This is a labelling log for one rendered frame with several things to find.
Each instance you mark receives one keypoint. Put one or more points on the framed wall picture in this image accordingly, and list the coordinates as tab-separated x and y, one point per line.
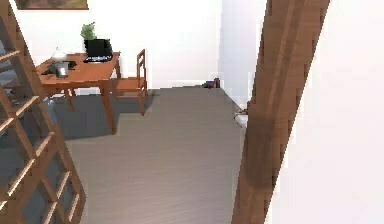
50	4

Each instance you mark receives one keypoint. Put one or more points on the black laptop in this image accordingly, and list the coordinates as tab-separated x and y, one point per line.
97	50

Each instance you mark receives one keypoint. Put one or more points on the brown wooden shelf unit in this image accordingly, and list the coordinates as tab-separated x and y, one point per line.
31	140

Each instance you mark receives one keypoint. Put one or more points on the small dark coloured objects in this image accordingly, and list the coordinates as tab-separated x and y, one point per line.
212	83

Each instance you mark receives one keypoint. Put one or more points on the brown wooden door frame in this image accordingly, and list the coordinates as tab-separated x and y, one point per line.
276	113

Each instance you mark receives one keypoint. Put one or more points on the green house plant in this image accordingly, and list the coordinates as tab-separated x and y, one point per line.
88	31

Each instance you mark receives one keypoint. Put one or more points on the brown wooden chair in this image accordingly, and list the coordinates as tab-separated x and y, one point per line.
133	83

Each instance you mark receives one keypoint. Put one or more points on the grey metal cup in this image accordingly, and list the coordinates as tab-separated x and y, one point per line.
62	70

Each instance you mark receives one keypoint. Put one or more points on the brown wooden table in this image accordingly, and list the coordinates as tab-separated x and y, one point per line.
86	71

